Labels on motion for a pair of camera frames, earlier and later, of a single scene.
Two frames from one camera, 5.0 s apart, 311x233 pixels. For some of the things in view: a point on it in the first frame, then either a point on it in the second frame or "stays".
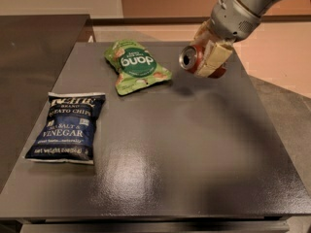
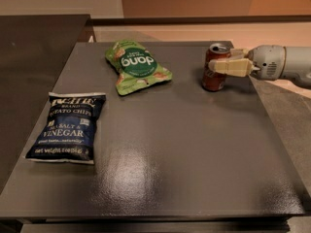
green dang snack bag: x=135 y=66 stays
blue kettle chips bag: x=67 y=132 stays
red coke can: x=191 y=56 → x=212 y=81
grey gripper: x=230 y=19 → x=267 y=62
